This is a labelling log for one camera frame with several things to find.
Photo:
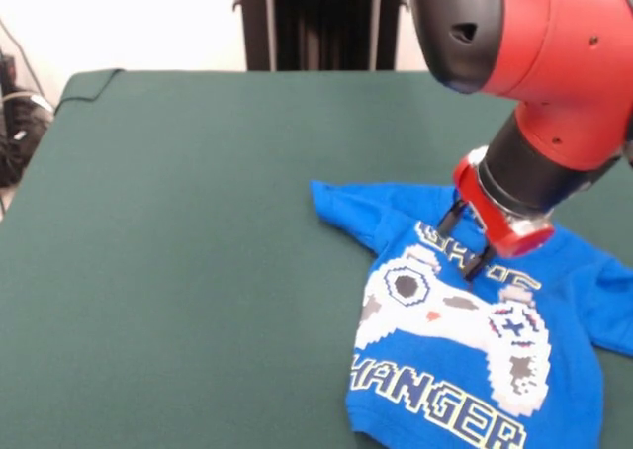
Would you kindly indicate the small black box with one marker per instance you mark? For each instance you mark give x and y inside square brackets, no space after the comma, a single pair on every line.
[7,73]

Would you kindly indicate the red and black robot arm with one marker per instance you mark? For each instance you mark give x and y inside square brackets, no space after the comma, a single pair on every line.
[534,73]

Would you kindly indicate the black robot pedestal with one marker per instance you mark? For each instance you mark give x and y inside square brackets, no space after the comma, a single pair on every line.
[321,24]

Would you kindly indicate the dark green table cloth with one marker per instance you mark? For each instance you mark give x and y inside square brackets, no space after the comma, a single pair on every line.
[173,271]

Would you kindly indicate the blue printed t-shirt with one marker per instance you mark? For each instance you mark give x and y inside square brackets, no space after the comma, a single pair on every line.
[420,370]

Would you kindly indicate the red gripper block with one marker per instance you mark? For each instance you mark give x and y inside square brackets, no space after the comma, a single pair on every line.
[489,216]

